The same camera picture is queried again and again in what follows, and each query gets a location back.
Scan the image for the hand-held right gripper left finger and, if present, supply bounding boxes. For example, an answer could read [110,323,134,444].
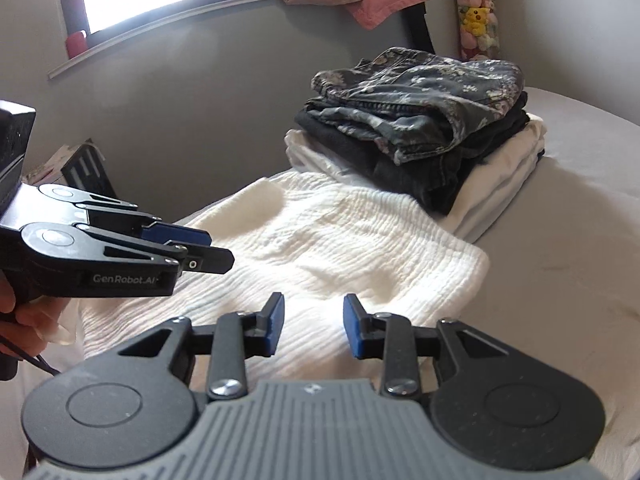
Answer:
[117,292,286,401]

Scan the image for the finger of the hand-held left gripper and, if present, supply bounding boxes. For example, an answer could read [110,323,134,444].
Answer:
[20,222,235,276]
[39,183,211,248]

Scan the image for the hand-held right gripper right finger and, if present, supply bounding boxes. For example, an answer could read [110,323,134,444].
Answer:
[342,294,511,400]

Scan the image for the white crinkled garment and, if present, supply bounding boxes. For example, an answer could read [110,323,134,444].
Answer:
[75,170,491,396]

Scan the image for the person's left hand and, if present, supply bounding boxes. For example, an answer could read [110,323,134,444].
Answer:
[0,282,76,356]

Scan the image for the grey slotted panel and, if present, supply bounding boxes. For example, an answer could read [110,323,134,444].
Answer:
[61,140,119,201]

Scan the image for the white cardboard box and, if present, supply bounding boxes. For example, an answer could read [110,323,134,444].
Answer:
[25,144,81,186]

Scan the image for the black folded garment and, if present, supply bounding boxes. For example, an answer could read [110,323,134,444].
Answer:
[294,92,531,216]

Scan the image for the red cup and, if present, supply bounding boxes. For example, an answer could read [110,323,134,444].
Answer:
[66,30,89,59]

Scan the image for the white folded garment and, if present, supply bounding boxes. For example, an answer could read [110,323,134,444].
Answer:
[285,112,548,241]

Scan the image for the bed with grey sheet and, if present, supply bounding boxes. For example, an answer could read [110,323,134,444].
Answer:
[172,85,640,480]

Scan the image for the floral denim garment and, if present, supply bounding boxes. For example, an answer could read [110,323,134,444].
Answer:
[311,46,526,166]

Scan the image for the pink pillow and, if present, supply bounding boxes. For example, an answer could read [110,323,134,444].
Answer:
[345,0,443,31]

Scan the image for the stack of plush toys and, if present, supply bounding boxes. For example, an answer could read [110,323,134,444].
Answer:
[452,0,502,63]

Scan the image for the thin black cable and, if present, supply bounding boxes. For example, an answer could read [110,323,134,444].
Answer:
[0,332,62,377]

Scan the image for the grey window sill rail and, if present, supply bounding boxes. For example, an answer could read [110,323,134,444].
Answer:
[47,0,287,80]

